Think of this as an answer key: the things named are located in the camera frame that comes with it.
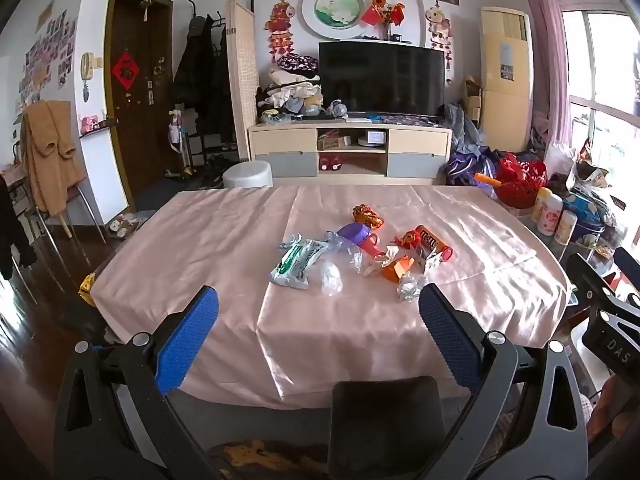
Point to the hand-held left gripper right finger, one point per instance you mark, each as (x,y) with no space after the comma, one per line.
(447,340)

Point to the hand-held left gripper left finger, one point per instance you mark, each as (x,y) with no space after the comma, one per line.
(190,340)

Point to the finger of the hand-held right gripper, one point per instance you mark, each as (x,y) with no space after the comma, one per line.
(590,280)
(627,265)

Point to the silver foil wrapper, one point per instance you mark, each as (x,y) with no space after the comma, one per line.
(411,289)

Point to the orange paper wrapper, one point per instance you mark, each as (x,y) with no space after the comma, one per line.
(396,269)

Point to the brown candy tube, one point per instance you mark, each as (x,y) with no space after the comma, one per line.
(431,242)

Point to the black trash bin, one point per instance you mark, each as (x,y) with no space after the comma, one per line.
(385,425)

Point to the white paper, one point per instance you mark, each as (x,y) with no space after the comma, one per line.
(375,262)

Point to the small red candy wrapper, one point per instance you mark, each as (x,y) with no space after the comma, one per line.
(409,238)

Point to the pink plastic cup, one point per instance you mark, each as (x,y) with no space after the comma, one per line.
(371,247)

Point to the green white plastic wrapper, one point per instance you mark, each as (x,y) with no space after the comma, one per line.
(295,262)

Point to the clear plastic wrapper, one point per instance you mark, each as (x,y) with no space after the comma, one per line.
(331,277)
(336,241)

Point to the red gold foil wrapper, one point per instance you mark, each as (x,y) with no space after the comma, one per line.
(367,216)

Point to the small white canister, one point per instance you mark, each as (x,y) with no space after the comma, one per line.
(566,229)

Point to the blue round tin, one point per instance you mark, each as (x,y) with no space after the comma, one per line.
(587,220)

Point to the white canister pink label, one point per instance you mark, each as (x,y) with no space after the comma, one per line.
(551,215)

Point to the pink satin tablecloth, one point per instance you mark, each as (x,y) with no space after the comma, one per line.
(225,270)

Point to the white canister yellow lid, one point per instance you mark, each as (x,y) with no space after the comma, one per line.
(541,205)

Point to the plastic bags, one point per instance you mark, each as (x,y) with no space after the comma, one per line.
(585,172)

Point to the grey blue blanket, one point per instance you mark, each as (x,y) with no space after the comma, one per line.
(260,420)

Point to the yellow foil packet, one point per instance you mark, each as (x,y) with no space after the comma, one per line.
(87,287)

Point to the red plastic basket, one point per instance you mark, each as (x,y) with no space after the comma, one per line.
(520,185)

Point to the pair of slippers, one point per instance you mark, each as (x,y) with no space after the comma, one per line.
(125,224)

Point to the orange plastic stick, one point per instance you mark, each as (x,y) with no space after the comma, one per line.
(486,179)

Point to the purple blue cloth pile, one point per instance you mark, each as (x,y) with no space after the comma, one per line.
(467,170)

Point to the white round stool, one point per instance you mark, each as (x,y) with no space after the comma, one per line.
(247,174)

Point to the white board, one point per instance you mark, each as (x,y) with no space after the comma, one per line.
(102,175)

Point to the grey blue cloth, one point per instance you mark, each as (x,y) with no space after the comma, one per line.
(462,130)

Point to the cream standing air conditioner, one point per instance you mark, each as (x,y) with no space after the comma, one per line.
(505,95)

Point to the window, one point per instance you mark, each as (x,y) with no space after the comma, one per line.
(605,60)

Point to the black hanging garment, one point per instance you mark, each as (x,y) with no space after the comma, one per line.
(12,230)

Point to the brown wooden door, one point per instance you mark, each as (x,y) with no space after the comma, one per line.
(135,135)

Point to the white box device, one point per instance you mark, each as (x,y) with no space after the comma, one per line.
(376,137)

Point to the cardboard boxes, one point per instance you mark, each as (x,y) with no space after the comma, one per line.
(471,97)

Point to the beige grey television cabinet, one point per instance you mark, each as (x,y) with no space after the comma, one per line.
(285,137)

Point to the pink curtain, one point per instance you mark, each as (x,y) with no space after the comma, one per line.
(545,50)

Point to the tan coat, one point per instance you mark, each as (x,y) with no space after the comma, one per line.
(50,155)

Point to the dark hanging coats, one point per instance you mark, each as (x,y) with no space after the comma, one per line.
(200,80)

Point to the beige folding screen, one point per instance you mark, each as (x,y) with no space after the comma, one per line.
(242,85)

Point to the pile of clothes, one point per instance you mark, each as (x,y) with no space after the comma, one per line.
(290,92)

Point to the black flat television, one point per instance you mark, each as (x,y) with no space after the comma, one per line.
(380,77)

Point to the red diamond door sign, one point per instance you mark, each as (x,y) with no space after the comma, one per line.
(125,69)

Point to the red flower decoration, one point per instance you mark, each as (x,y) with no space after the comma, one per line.
(382,10)

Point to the metal frame chair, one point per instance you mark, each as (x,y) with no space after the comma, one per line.
(80,205)

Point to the hanging pink wall ornament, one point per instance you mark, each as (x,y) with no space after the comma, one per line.
(439,30)

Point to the wall intercom phone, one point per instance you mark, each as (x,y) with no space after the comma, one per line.
(87,66)

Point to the wall photo collage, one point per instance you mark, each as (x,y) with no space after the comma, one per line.
(45,60)

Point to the red fish wall ornament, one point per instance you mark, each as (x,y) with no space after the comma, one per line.
(281,25)

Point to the round white wall art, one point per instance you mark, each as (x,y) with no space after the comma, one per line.
(334,10)

